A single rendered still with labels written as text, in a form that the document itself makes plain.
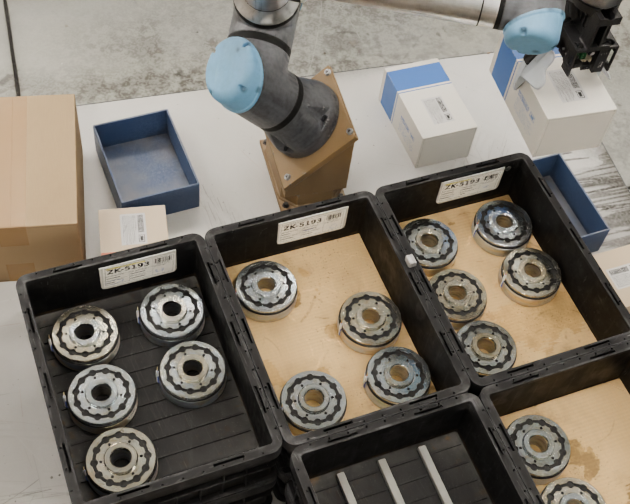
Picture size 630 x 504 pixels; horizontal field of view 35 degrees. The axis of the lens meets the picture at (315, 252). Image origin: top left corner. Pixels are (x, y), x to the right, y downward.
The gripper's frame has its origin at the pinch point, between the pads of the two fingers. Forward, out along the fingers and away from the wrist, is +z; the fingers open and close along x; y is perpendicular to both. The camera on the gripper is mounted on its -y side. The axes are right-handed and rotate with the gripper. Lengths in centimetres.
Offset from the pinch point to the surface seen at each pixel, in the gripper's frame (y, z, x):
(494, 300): 22.8, 27.7, -12.1
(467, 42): -119, 112, 54
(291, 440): 44, 18, -54
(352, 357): 28, 28, -39
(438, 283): 19.4, 24.6, -21.8
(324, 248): 6.5, 27.8, -37.8
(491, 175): 2.0, 20.5, -6.5
